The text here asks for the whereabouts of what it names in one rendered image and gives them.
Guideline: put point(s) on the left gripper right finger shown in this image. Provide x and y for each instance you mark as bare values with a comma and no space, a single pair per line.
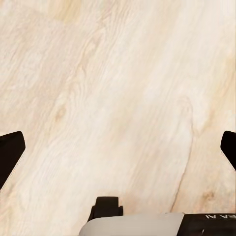
228,146

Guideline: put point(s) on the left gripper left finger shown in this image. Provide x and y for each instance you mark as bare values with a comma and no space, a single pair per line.
12,146

